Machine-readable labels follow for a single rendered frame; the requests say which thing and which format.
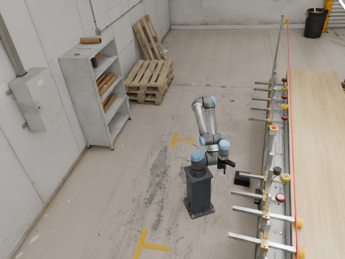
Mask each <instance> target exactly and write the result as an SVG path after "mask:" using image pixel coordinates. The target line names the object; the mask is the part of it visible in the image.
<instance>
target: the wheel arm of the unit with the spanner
mask: <svg viewBox="0 0 345 259"><path fill-rule="evenodd" d="M231 194H234V195H239V196H245V197H250V198H255V199H260V200H263V195H259V194H254V193H248V192H243V191H237V190H231ZM271 202H275V203H279V204H282V203H281V202H278V201H277V200H276V199H275V197H272V200H271Z"/></svg>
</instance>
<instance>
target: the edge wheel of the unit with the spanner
mask: <svg viewBox="0 0 345 259"><path fill-rule="evenodd" d="M275 199H276V200H277V201H278V202H284V201H285V195H284V194H282V193H277V194H276V196H275Z"/></svg>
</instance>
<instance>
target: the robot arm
mask: <svg viewBox="0 0 345 259"><path fill-rule="evenodd" d="M215 106H217V103H216V99H215V97H214V96H205V97H198V98H196V99H195V100H194V101H193V103H192V105H191V107H192V110H193V111H194V113H195V117H196V121H197V125H198V130H199V134H200V137H199V142H200V145H201V146H206V145H208V149H207V150H206V152H204V151H202V150H195V151H193V152H192V154H191V168H190V170H189V172H190V174H191V175H192V177H194V178H202V177H204V176H205V175H206V173H207V170H206V167H205V166H210V165H217V168H218V169H222V170H221V172H220V173H219V175H221V176H223V179H224V178H225V170H226V165H229V166H231V167H233V168H234V167H235V166H236V163H234V162H232V161H230V160H228V158H229V147H230V144H229V142H228V141H227V139H226V136H225V135H224V133H222V132H217V125H216V113H215ZM202 108H204V110H205V118H204V114H203V110H202ZM223 171H224V172H223Z"/></svg>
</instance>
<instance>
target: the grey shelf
mask: <svg viewBox="0 0 345 259"><path fill-rule="evenodd" d="M87 38H101V39H102V42H101V43H100V44H82V43H81V42H79V43H78V44H77V45H75V46H74V47H73V48H71V49H70V50H69V51H67V52H66V53H64V54H63V55H62V56H60V57H59V58H58V60H59V63H60V66H61V69H62V72H63V75H64V78H65V81H66V83H67V86H68V89H69V92H70V95H71V98H72V101H73V104H74V108H75V111H76V114H77V116H78V119H79V122H80V125H81V128H82V131H83V134H84V137H85V140H86V143H87V146H88V149H90V148H91V146H89V145H100V146H109V147H110V149H111V151H113V150H114V148H113V142H114V140H115V138H116V136H117V134H118V133H119V132H120V130H121V129H122V127H123V125H124V124H125V122H126V120H127V119H128V117H129V120H131V117H130V112H129V106H128V101H127V96H126V91H125V86H124V81H123V76H122V71H121V65H120V60H119V55H118V50H117V45H116V40H115V36H88V37H87ZM78 48H91V49H78ZM98 52H99V53H100V54H101V57H100V58H99V59H98V60H97V65H98V67H97V68H94V67H93V65H91V61H90V59H91V58H93V57H94V56H95V55H96V54H97V53H98ZM75 53H79V54H80V55H74V54H75ZM110 72H113V73H114V75H117V76H118V78H117V79H116V80H115V81H114V82H113V84H112V85H111V86H110V87H109V88H108V89H107V90H106V91H105V92H104V94H103V95H102V96H101V97H100V94H99V91H98V87H97V83H96V79H97V78H98V77H99V76H100V75H102V74H103V73H106V74H107V75H108V74H109V73H110ZM94 91H95V92H94ZM112 94H116V98H115V99H114V101H113V102H112V104H111V105H110V107H109V108H108V110H107V111H106V113H104V110H103V106H102V102H103V101H104V100H105V99H106V97H107V96H108V95H109V96H110V97H111V95H112ZM127 111H128V112H127Z"/></svg>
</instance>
